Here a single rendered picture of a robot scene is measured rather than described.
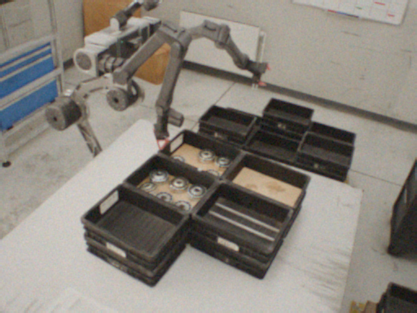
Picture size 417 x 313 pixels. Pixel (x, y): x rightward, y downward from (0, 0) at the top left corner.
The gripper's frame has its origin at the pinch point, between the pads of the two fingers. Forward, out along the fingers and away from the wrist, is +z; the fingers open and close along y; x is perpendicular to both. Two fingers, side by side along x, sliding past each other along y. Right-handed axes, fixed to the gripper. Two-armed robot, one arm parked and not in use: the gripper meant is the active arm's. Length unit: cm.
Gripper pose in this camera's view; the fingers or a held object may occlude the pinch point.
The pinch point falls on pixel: (159, 144)
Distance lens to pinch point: 200.7
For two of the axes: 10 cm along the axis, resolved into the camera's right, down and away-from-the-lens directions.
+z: -1.9, 7.8, 5.9
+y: -2.9, -6.2, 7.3
